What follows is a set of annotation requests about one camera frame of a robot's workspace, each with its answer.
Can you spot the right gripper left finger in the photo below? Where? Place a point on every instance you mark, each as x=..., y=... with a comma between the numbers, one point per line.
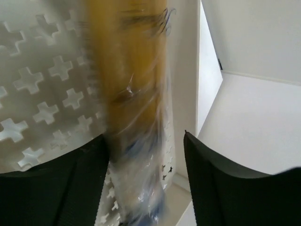
x=65, y=191

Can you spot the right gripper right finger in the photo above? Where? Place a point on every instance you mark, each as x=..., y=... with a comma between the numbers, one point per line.
x=225, y=193

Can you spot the blue spaghetti bag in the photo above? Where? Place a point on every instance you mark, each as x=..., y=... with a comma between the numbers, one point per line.
x=128, y=40

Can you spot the white two-tier utility cart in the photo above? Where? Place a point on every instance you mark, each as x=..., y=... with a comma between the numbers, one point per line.
x=50, y=101

